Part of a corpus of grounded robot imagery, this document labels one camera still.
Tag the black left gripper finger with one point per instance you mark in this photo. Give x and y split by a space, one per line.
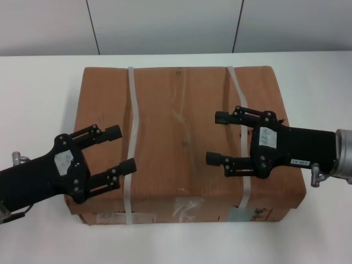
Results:
111 132
127 166

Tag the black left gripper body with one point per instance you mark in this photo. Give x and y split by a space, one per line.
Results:
38 176

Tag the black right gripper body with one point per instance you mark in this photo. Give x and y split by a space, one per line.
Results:
299 147

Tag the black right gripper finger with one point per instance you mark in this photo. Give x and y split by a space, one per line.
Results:
214 159
224 117

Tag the brown cardboard box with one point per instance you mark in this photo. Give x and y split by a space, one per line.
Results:
181 123

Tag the silver left elbow connector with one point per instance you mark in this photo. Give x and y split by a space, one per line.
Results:
17 157

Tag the silver right elbow connector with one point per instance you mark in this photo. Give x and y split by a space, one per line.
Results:
314 174

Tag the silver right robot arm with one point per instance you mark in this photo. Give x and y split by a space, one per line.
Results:
345 154

